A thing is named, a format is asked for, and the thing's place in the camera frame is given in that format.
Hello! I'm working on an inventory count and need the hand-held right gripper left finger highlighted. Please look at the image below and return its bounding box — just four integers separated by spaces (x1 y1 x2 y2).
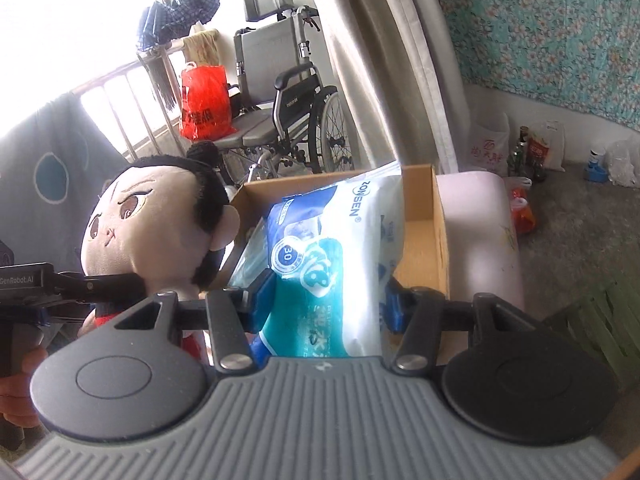
95 272 277 373

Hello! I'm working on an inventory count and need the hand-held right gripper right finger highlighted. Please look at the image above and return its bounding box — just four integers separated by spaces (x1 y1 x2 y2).
384 279 546 375

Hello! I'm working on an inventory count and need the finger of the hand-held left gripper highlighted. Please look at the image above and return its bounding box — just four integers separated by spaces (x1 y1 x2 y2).
47 302 97 322
56 271 147 307

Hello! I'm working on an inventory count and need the blue face mask pack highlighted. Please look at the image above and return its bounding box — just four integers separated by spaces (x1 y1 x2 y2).
227 230 273 286

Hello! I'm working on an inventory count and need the white blue wipes packet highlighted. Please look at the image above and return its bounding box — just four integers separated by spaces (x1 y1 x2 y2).
247 174 405 361

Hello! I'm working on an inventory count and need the black-haired plush doll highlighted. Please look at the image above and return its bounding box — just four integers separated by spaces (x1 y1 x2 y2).
80 141 242 361

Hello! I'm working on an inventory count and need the brown cardboard box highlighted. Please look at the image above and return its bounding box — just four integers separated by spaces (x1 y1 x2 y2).
210 164 451 366

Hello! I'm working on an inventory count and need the person's left hand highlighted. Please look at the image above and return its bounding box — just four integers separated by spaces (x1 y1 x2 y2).
0 347 48 431

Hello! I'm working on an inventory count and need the grey-blue blanket with circles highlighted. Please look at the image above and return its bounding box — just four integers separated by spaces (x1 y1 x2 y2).
0 92 131 311

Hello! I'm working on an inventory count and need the white bag with red print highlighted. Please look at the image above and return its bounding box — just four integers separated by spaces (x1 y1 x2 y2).
467 112 511 177

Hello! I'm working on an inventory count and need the large red plastic bag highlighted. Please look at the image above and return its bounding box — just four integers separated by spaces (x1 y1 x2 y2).
179 62 238 142

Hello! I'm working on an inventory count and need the dark hanging scarf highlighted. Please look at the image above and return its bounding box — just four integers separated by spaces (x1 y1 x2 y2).
150 52 181 111

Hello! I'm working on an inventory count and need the metal railing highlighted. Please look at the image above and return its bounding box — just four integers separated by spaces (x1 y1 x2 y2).
70 45 201 161

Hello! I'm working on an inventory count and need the white red snack bag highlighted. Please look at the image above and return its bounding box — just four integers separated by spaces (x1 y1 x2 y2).
527 121 566 171

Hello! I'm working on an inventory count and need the small blue container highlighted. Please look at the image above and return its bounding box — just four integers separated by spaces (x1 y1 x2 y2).
586 147 608 182

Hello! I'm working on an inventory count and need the grey curtain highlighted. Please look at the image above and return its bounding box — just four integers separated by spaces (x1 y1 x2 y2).
320 0 473 181

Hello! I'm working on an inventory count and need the grey wheelchair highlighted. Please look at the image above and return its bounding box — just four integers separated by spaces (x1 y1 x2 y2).
220 0 356 186

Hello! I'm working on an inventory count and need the beige hanging towel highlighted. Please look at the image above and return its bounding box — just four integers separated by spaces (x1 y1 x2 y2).
182 30 221 66

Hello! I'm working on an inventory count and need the clear plastic bag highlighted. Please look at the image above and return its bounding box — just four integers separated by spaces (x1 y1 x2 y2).
605 139 640 188

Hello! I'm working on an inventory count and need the dark plaid umbrella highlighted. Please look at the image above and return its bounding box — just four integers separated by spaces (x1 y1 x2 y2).
136 0 222 52

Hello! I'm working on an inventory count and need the teal floral cloth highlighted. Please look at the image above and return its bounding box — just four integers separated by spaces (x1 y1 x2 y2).
432 0 640 133

